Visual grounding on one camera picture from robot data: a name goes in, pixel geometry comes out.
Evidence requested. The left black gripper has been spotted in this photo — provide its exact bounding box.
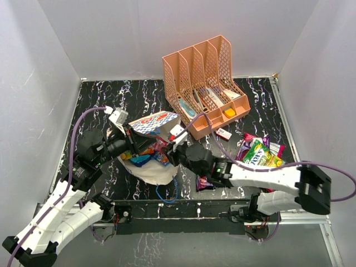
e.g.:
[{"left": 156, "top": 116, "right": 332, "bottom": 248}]
[{"left": 95, "top": 122, "right": 157, "bottom": 165}]

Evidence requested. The orange pink fruit snack packet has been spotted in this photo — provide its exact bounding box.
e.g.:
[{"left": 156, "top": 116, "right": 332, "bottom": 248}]
[{"left": 140, "top": 139, "right": 167, "bottom": 156}]

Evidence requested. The blue checkered paper bag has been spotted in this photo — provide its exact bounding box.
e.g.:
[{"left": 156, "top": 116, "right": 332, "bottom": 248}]
[{"left": 118, "top": 111, "right": 181, "bottom": 186}]

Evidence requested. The green yellow snack packet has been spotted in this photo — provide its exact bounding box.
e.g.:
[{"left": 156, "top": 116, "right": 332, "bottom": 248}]
[{"left": 243, "top": 140, "right": 269, "bottom": 166}]

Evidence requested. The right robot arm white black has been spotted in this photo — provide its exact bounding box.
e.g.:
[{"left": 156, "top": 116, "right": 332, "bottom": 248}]
[{"left": 162, "top": 144, "right": 331, "bottom": 223}]

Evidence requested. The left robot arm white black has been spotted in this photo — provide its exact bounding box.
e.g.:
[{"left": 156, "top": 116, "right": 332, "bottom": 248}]
[{"left": 2, "top": 126, "right": 156, "bottom": 266}]

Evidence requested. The large blue snack bag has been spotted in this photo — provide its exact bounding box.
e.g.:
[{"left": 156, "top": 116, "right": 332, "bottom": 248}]
[{"left": 129, "top": 154, "right": 151, "bottom": 167}]

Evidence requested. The blue snack packet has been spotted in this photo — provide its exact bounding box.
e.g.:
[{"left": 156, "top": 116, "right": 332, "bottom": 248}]
[{"left": 152, "top": 151, "right": 170, "bottom": 166}]

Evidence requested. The blue white item in organizer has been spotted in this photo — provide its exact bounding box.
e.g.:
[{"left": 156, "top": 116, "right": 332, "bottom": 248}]
[{"left": 179, "top": 98, "right": 196, "bottom": 120}]

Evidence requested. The small red white box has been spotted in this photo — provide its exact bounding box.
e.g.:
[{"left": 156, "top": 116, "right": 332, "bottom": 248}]
[{"left": 216, "top": 128, "right": 232, "bottom": 141}]

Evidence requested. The striped packet in organizer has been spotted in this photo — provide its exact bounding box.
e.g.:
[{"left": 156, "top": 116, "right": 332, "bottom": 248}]
[{"left": 199, "top": 88, "right": 224, "bottom": 109}]

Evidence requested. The yellow item in organizer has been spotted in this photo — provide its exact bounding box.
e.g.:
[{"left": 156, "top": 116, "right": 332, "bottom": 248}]
[{"left": 223, "top": 107, "right": 236, "bottom": 118}]

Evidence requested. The orange plastic file organizer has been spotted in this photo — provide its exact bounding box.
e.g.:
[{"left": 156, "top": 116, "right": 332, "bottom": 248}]
[{"left": 162, "top": 35, "right": 250, "bottom": 140}]

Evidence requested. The white packet in organizer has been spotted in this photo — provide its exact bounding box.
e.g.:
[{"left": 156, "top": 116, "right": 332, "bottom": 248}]
[{"left": 224, "top": 89, "right": 241, "bottom": 101}]

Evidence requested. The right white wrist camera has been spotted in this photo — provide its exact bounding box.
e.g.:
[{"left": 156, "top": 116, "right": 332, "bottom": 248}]
[{"left": 169, "top": 125, "right": 188, "bottom": 152}]

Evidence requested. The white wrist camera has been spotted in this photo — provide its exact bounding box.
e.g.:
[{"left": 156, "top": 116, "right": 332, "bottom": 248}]
[
  {"left": 108, "top": 107, "right": 128, "bottom": 135},
  {"left": 169, "top": 125, "right": 188, "bottom": 152}
]

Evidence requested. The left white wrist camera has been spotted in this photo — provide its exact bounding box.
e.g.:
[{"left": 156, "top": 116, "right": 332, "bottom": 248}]
[{"left": 108, "top": 107, "right": 128, "bottom": 135}]

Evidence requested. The aluminium frame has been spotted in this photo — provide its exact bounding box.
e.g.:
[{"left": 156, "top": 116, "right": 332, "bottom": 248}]
[{"left": 56, "top": 77, "right": 334, "bottom": 266}]

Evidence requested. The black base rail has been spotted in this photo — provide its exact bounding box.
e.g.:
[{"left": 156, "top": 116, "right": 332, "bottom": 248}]
[{"left": 83, "top": 199, "right": 281, "bottom": 236}]

